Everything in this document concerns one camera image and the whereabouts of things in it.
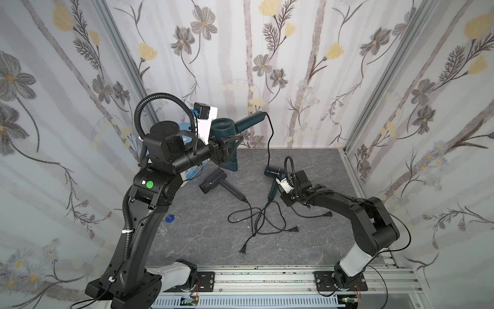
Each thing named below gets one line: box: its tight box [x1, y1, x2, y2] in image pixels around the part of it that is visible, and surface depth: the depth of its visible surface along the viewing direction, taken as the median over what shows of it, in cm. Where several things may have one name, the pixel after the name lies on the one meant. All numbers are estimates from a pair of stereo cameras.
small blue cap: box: [165, 214, 176, 223], surface depth 92 cm
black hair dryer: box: [198, 168, 248, 203], surface depth 102 cm
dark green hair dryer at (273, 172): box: [263, 165, 282, 202], surface depth 100 cm
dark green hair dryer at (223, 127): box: [209, 110, 268, 172], surface depth 51 cm
